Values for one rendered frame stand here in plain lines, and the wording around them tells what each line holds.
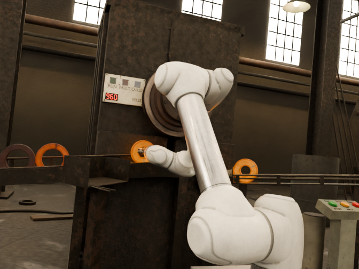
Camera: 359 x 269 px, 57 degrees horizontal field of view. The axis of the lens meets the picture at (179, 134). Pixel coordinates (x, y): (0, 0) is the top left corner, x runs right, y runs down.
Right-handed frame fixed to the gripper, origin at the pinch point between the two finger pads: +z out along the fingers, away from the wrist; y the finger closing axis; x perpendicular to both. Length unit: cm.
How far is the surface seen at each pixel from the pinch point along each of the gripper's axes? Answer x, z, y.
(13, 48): 95, 257, -120
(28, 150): -6, -1, -66
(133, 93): 35.7, 12.3, -7.6
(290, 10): 332, 468, 428
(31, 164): -13, -1, -63
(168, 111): 25.3, -10.1, 10.3
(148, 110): 24.7, -1.6, 0.0
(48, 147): -3, -1, -55
